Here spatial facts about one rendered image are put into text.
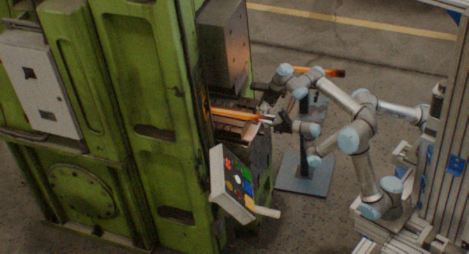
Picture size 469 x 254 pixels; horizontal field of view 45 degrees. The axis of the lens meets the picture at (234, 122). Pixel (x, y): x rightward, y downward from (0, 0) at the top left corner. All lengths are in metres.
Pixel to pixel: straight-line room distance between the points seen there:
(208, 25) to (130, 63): 0.46
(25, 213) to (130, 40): 2.18
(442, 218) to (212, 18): 1.62
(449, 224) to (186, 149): 1.46
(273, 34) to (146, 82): 3.00
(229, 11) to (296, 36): 2.90
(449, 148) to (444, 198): 0.34
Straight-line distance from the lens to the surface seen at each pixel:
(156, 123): 3.23
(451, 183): 3.08
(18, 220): 4.69
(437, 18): 6.18
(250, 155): 3.46
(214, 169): 2.95
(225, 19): 2.92
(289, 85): 2.90
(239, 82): 3.21
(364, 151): 2.79
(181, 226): 3.82
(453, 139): 2.88
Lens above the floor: 3.34
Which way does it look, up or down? 43 degrees down
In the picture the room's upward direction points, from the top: 7 degrees counter-clockwise
